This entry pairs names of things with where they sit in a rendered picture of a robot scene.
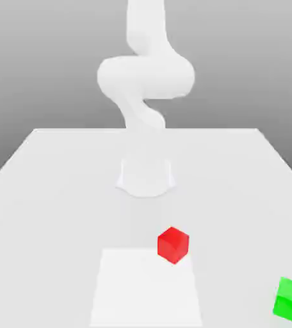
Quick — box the small red cube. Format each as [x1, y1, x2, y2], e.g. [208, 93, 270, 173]
[157, 225, 190, 265]

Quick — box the small green cube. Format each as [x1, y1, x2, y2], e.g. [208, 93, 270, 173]
[272, 276, 292, 325]

